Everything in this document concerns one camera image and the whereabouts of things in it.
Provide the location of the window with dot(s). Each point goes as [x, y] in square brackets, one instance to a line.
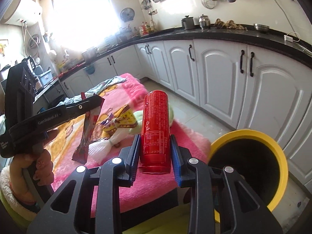
[85, 14]

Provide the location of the steel cooking pot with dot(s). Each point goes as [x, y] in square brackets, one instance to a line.
[89, 54]

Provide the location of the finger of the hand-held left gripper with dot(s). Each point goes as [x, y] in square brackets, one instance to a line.
[82, 107]

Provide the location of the person's left forearm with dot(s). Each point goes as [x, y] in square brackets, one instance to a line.
[12, 204]

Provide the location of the white mesh cloth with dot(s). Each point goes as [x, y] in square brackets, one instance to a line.
[104, 148]

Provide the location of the long candy wrapper strip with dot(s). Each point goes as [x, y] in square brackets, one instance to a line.
[89, 131]

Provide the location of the hanging blue container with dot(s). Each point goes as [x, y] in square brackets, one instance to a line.
[90, 69]

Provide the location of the green mesh sponge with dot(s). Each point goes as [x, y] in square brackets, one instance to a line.
[137, 118]

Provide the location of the steel teapot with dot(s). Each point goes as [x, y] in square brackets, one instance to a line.
[204, 22]

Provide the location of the small wall fan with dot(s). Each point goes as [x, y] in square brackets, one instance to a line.
[127, 14]

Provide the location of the red can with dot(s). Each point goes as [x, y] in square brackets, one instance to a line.
[154, 126]

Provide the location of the person's left hand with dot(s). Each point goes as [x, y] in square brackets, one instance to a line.
[43, 168]

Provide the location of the pile of dried roots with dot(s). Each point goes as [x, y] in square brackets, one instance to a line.
[229, 24]

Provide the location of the yellow trash bin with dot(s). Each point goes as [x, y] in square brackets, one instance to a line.
[280, 151]

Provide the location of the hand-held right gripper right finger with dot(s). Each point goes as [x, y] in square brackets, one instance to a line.
[176, 165]

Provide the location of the light blue cloth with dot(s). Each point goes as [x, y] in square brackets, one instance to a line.
[102, 87]

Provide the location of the cluster of seasoning bottles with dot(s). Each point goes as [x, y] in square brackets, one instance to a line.
[146, 29]

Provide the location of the white lower kitchen cabinets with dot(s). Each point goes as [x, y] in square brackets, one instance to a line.
[219, 78]

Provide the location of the hanging utensil holder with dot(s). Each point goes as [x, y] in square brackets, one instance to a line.
[147, 4]

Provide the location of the white water heater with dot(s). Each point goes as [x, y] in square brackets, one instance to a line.
[22, 12]

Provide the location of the black kitchen countertop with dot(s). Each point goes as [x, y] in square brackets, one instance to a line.
[231, 33]

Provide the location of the steel bowl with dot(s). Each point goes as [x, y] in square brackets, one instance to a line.
[261, 28]

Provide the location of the pink printed blanket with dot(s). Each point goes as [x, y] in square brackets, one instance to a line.
[151, 190]

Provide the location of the yellow brown snack wrapper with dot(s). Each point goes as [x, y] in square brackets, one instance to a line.
[121, 123]

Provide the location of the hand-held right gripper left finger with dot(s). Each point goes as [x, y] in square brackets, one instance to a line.
[136, 156]

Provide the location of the blue plastic basket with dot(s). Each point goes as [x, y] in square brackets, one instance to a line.
[45, 76]

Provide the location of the white charger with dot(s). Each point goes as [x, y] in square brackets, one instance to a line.
[288, 38]

